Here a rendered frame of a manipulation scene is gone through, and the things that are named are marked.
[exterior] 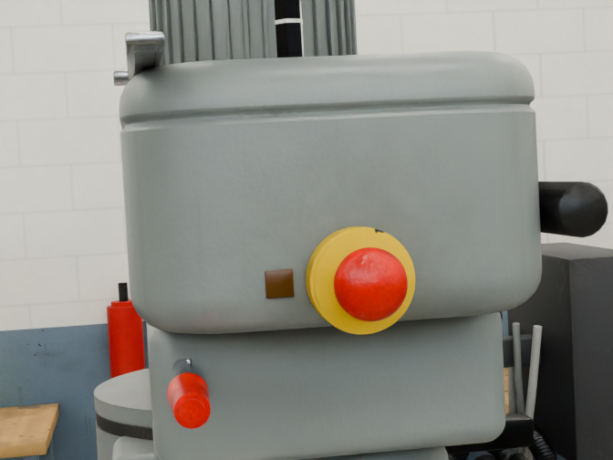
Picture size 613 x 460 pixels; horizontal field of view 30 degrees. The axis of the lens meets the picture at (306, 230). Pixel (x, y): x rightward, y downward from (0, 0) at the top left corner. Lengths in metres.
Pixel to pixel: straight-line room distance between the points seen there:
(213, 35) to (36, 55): 4.08
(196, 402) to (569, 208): 0.26
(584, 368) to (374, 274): 0.58
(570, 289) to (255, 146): 0.57
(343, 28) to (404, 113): 0.42
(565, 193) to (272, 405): 0.23
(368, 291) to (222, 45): 0.47
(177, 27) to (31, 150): 4.04
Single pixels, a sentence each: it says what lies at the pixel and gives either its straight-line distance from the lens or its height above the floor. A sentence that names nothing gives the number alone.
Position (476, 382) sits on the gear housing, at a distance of 0.78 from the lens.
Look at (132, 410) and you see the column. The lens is 1.35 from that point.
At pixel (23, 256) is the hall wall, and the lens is 5.10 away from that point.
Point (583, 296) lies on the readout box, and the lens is 1.15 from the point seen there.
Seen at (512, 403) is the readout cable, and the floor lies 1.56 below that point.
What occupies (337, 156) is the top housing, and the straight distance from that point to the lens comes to 0.65.
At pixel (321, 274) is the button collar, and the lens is 0.63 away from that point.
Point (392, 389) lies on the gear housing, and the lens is 0.77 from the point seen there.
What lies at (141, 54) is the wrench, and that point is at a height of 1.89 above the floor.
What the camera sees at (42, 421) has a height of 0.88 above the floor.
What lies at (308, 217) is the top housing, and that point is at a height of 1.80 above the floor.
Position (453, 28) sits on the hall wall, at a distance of 5.31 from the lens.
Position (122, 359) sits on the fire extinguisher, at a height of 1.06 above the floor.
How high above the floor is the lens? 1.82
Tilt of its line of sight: 3 degrees down
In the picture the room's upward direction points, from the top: 3 degrees counter-clockwise
